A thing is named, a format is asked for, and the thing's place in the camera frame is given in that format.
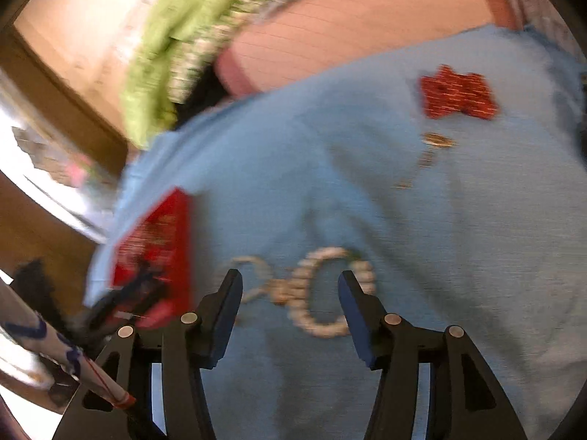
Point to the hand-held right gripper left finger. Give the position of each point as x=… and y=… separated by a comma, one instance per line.
x=224, y=325

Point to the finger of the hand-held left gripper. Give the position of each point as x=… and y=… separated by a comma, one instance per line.
x=133, y=298

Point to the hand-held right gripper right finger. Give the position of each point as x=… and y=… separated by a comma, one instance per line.
x=360, y=325

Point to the red box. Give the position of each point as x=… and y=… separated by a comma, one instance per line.
x=160, y=233

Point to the white stick with blue marks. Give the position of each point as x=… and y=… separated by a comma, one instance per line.
x=50, y=334

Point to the red polka dot bow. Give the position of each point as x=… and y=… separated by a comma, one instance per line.
x=458, y=94

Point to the green quilt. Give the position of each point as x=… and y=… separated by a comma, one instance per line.
x=183, y=23

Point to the pink quilted cushion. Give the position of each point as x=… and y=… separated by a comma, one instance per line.
x=357, y=41

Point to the wooden frame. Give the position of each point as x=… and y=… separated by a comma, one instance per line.
x=55, y=101

